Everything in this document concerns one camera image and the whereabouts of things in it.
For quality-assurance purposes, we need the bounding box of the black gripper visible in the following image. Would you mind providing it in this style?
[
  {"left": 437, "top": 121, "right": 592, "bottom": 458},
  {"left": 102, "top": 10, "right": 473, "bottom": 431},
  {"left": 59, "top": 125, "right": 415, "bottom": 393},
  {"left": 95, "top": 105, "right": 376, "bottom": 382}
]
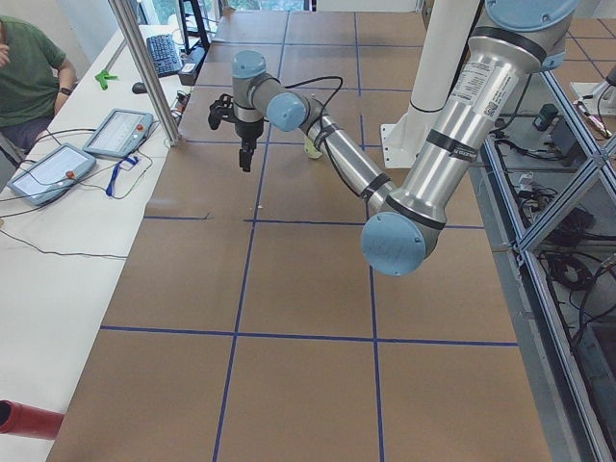
[{"left": 235, "top": 118, "right": 264, "bottom": 172}]

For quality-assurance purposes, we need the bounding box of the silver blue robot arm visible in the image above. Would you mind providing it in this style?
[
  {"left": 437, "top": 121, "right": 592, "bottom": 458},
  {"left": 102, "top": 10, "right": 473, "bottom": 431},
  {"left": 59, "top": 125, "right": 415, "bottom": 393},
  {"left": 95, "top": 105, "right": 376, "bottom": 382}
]
[{"left": 230, "top": 1, "right": 577, "bottom": 276}]

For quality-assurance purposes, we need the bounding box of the clear plastic ball can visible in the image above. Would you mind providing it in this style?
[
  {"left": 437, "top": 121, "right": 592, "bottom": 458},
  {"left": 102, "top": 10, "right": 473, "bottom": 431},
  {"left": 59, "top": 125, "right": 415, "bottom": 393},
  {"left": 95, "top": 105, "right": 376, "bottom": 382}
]
[{"left": 303, "top": 136, "right": 322, "bottom": 160}]

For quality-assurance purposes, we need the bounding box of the black computer keyboard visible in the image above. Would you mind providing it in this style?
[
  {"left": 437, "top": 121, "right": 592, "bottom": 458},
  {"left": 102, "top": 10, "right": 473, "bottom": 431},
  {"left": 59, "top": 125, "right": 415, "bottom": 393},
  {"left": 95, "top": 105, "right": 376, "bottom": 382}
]
[{"left": 145, "top": 34, "right": 182, "bottom": 77}]

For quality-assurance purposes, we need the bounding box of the far grey teach pendant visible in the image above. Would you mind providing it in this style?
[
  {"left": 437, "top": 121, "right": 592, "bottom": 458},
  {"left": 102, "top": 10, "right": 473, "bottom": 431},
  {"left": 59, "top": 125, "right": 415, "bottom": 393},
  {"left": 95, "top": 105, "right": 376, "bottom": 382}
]
[{"left": 83, "top": 108, "right": 154, "bottom": 159}]

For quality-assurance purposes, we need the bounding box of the grey teach pendant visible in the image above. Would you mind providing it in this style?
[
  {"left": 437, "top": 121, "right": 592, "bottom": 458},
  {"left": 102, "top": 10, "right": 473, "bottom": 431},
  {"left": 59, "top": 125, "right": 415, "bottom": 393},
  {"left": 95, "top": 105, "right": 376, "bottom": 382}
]
[
  {"left": 8, "top": 143, "right": 96, "bottom": 206},
  {"left": 83, "top": 108, "right": 154, "bottom": 159}
]

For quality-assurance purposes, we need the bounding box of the black computer mouse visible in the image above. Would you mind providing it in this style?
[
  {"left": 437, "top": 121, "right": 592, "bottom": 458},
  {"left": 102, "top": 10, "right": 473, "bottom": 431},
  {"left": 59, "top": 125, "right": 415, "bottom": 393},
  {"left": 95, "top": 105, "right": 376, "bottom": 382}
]
[{"left": 132, "top": 82, "right": 147, "bottom": 94}]

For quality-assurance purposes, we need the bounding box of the green plastic clamp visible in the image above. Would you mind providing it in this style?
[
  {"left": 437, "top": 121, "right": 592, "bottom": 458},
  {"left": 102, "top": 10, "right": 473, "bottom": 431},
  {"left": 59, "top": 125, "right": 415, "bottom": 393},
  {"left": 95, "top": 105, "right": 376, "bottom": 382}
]
[{"left": 94, "top": 68, "right": 118, "bottom": 90}]

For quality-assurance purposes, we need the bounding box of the near grey teach pendant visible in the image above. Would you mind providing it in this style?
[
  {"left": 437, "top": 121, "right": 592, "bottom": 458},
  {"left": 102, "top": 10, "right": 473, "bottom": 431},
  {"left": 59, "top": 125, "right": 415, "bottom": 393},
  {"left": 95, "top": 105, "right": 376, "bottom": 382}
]
[{"left": 8, "top": 143, "right": 96, "bottom": 206}]

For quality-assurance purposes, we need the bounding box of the person in green shirt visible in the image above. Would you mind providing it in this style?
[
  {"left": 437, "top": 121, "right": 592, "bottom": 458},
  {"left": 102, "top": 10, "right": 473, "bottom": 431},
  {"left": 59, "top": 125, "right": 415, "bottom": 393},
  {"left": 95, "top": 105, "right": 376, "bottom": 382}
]
[{"left": 1, "top": 15, "right": 77, "bottom": 153}]

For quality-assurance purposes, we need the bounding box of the red cylinder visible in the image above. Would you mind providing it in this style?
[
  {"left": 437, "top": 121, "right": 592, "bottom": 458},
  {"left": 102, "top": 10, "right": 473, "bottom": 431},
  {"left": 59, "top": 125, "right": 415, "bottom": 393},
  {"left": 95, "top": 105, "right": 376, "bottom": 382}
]
[{"left": 1, "top": 400, "right": 64, "bottom": 440}]

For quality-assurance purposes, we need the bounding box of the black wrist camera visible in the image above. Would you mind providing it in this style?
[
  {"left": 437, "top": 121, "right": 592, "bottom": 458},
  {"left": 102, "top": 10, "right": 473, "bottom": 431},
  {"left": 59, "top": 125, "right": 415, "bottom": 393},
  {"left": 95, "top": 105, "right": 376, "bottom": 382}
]
[{"left": 208, "top": 93, "right": 236, "bottom": 130}]

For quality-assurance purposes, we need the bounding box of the blue lanyard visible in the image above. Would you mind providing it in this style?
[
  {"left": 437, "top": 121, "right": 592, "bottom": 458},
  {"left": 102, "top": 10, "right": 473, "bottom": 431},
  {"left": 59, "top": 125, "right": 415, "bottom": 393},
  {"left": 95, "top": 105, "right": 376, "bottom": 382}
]
[{"left": 105, "top": 154, "right": 141, "bottom": 197}]

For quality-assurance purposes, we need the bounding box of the white metal base plate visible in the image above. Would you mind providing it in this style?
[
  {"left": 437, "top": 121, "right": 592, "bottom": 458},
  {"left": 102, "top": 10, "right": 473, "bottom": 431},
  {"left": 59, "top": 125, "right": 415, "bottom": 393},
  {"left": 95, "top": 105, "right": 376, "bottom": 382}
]
[{"left": 380, "top": 123, "right": 415, "bottom": 168}]

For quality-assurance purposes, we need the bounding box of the grey aluminium post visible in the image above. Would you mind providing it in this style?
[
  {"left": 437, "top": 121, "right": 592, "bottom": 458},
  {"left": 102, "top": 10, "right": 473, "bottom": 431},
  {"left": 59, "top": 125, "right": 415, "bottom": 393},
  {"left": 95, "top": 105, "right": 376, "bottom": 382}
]
[{"left": 109, "top": 0, "right": 180, "bottom": 146}]

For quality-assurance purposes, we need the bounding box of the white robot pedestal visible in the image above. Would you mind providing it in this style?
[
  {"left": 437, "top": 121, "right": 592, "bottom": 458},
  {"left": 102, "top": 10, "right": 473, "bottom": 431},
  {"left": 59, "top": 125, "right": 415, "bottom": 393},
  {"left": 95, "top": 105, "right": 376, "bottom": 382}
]
[{"left": 409, "top": 0, "right": 483, "bottom": 116}]

